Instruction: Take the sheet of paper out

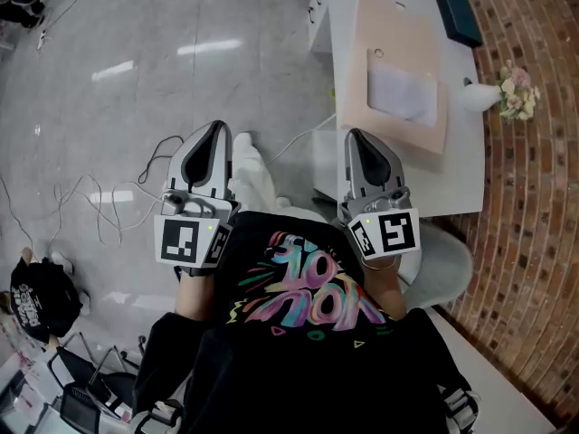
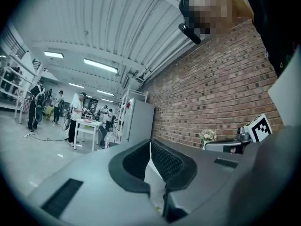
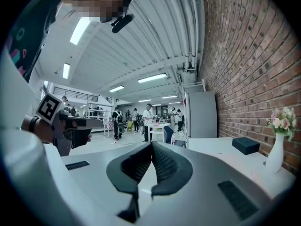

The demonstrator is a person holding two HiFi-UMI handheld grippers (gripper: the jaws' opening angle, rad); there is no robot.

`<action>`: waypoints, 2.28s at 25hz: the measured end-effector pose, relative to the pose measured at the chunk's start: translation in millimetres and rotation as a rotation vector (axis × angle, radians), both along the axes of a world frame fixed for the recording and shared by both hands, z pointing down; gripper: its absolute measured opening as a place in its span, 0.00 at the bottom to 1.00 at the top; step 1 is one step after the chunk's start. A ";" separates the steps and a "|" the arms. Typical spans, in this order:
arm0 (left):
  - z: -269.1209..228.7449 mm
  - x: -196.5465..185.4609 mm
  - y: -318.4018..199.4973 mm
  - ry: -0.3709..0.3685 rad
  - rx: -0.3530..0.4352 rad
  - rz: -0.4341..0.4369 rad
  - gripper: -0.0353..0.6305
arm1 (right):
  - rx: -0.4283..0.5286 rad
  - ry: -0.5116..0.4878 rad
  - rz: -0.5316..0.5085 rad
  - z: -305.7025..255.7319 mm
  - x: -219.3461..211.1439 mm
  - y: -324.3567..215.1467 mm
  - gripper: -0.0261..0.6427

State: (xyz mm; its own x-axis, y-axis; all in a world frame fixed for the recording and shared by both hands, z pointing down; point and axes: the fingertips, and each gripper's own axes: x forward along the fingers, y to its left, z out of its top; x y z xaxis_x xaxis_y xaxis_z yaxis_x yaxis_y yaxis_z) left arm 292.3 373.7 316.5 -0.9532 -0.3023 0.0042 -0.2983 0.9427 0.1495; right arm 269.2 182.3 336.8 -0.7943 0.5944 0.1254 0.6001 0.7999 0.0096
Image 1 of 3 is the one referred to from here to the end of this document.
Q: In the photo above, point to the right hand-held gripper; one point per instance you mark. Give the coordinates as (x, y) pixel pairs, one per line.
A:
(393, 235)

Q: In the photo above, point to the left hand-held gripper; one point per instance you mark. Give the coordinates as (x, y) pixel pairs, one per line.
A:
(190, 242)

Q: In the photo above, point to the white sheet of paper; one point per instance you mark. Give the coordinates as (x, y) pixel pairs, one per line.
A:
(402, 95)

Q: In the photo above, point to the person's left forearm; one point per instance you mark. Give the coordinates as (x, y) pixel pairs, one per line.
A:
(195, 294)

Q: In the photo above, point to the person's right forearm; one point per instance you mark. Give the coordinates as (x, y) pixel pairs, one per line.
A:
(384, 289)

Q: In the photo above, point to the grey chair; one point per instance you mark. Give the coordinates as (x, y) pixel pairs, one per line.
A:
(445, 260)

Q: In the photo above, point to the person's white trouser leg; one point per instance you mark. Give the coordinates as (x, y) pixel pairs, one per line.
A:
(253, 174)

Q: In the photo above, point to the white vase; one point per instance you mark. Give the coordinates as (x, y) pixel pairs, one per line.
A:
(478, 96)

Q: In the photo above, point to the black printed t-shirt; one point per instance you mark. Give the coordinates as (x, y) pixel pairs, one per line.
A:
(294, 378)

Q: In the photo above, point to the black office chair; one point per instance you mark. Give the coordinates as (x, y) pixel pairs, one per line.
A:
(86, 378)

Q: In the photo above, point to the pale flower bouquet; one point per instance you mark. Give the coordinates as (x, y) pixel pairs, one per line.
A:
(518, 93)

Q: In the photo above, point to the pink desk mat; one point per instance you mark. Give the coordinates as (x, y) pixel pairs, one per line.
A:
(393, 25)

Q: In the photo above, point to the dark green box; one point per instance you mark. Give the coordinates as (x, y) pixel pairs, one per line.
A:
(458, 16)

